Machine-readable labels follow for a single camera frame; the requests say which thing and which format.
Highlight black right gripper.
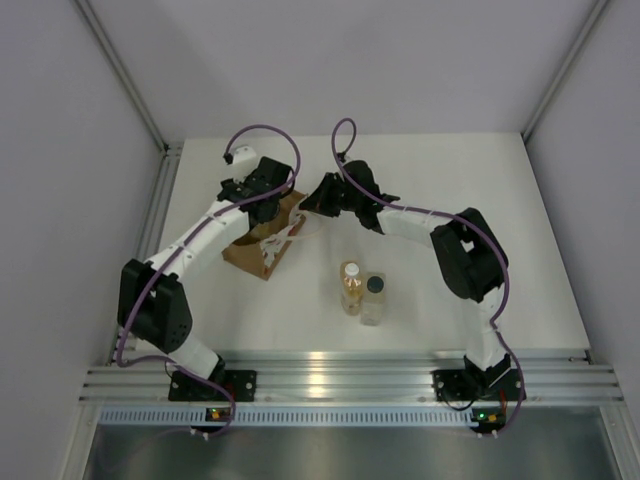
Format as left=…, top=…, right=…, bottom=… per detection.
left=300, top=174, right=361, bottom=219

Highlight jute watermelon canvas bag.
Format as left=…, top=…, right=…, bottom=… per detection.
left=222, top=191, right=324, bottom=280

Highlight white cap bottle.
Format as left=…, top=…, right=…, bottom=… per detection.
left=340, top=261, right=364, bottom=316

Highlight clear bottle dark cap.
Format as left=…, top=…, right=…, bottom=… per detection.
left=360, top=272, right=387, bottom=326

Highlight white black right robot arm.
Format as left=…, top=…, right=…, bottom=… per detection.
left=300, top=160, right=512, bottom=402

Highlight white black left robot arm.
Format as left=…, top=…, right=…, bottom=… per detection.
left=115, top=153, right=299, bottom=401

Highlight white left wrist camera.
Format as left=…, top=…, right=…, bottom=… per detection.
left=223, top=145, right=259, bottom=180

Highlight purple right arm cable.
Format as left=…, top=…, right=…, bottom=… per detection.
left=332, top=118, right=527, bottom=441

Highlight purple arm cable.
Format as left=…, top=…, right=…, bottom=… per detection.
left=332, top=118, right=527, bottom=441
left=115, top=123, right=302, bottom=441

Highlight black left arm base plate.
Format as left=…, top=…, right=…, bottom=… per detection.
left=168, top=370, right=257, bottom=403

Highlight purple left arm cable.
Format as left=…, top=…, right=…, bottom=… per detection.
left=115, top=123, right=302, bottom=441

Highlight left aluminium corner post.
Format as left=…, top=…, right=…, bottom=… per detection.
left=71, top=0, right=168, bottom=152

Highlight aluminium corner post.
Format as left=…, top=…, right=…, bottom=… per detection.
left=521, top=0, right=613, bottom=145
left=71, top=0, right=168, bottom=152

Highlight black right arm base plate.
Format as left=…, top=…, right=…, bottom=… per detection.
left=432, top=369, right=523, bottom=403

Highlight grey slotted cable duct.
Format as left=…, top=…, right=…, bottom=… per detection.
left=97, top=407, right=609, bottom=426

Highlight aluminium front rail frame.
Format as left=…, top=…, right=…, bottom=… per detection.
left=79, top=350, right=624, bottom=406

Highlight right aluminium corner post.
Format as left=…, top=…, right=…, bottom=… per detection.
left=521, top=0, right=613, bottom=145

